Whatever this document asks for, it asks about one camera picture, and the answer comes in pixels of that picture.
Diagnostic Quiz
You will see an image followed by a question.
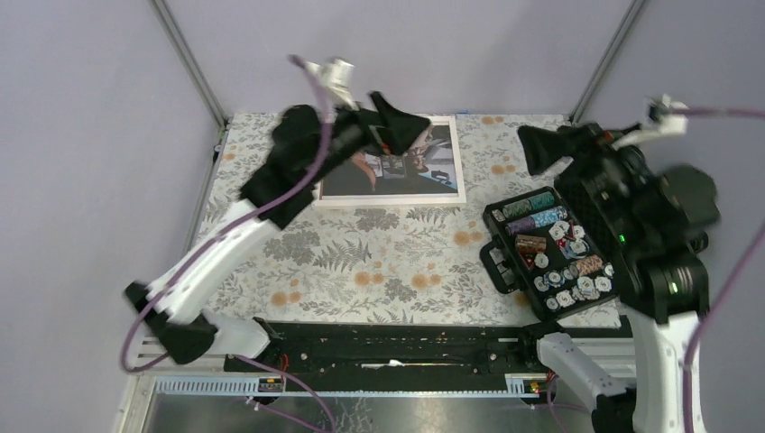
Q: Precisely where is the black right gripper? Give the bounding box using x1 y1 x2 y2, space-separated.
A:
514 117 646 244

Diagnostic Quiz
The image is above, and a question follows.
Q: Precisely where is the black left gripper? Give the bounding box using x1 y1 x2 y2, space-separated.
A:
307 92 433 187

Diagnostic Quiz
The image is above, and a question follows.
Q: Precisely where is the printed photo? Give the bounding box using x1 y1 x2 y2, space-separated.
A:
320 120 461 199

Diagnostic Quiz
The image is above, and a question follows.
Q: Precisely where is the light wooden picture frame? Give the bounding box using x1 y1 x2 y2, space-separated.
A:
314 115 466 208

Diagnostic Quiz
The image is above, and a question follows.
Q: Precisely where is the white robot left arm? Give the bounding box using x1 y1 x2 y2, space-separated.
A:
124 91 431 371

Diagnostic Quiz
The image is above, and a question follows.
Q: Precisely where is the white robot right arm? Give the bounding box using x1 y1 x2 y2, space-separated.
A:
517 115 720 432

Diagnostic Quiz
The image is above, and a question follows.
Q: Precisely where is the blue green poker chip stack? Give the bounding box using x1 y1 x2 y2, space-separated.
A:
502 199 533 220

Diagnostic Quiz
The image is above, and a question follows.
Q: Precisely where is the light blue poker chip stack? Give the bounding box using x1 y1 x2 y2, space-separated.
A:
530 206 568 228

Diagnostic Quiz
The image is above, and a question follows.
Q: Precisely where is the purple poker chip stack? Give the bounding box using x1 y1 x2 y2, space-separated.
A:
505 216 537 235

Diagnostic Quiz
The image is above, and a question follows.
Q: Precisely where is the black poker chip case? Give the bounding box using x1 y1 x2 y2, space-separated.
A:
479 187 619 321

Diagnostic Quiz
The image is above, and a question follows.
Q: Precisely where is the floral patterned table mat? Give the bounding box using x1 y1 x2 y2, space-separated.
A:
203 112 626 328

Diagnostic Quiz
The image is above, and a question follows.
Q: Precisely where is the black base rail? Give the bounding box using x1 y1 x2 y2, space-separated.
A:
255 322 549 393

